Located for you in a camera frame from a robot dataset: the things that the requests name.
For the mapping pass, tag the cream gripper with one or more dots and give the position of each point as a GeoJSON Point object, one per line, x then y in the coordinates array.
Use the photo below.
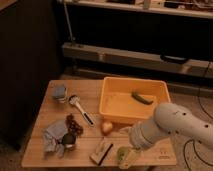
{"type": "Point", "coordinates": [129, 159]}

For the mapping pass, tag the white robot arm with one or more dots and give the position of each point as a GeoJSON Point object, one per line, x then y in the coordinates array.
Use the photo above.
{"type": "Point", "coordinates": [167, 119]}

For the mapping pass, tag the yellow plastic tray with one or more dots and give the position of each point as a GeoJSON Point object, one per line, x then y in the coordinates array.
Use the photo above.
{"type": "Point", "coordinates": [117, 104]}

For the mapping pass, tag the green cup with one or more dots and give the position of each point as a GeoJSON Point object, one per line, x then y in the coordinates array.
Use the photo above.
{"type": "Point", "coordinates": [122, 152]}

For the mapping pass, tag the green cucumber toy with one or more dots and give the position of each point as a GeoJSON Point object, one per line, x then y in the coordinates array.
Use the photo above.
{"type": "Point", "coordinates": [141, 99]}

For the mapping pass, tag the dark red grape bunch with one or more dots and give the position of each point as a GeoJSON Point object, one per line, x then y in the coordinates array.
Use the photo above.
{"type": "Point", "coordinates": [73, 126]}

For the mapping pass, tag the dark round avocado toy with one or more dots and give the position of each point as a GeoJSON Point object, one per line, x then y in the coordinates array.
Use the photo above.
{"type": "Point", "coordinates": [69, 140]}

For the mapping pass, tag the wooden folding table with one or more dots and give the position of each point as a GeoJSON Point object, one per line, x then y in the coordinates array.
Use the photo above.
{"type": "Point", "coordinates": [89, 91]}

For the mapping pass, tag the grey blue cloth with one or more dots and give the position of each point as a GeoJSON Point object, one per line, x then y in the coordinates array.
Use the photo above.
{"type": "Point", "coordinates": [52, 137]}

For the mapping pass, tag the white handled kitchen utensil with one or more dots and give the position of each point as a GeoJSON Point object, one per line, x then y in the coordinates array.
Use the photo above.
{"type": "Point", "coordinates": [74, 100]}

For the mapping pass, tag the grey metal shelf rail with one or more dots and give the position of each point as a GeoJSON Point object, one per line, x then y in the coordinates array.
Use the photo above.
{"type": "Point", "coordinates": [136, 59]}

